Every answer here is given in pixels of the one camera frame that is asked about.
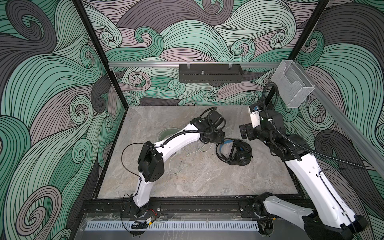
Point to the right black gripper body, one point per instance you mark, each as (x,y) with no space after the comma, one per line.
(255,133)

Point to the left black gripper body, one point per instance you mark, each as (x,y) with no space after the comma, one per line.
(216,137)

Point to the black headphones with blue band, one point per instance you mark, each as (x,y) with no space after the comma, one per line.
(240,153)

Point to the mint green headphones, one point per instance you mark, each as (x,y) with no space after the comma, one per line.
(180,150)

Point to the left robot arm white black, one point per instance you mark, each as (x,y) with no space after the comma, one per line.
(207,128)

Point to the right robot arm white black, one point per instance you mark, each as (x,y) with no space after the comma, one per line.
(331,218)

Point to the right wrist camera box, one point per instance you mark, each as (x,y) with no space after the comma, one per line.
(254,111)

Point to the clear plastic wall bin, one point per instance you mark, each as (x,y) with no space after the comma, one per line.
(294,84)

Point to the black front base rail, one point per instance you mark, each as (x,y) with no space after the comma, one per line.
(173,205)

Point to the black perforated wall tray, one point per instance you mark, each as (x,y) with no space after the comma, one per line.
(211,74)

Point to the aluminium horizontal rail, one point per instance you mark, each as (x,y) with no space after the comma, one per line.
(152,64)

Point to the black frame post right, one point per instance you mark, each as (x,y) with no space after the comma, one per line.
(270,94)

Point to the black frame post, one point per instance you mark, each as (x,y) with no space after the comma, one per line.
(95,41)
(270,94)

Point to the white slotted cable duct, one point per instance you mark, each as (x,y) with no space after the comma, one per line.
(175,226)

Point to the black frame post left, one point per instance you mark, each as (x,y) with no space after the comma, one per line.
(95,41)

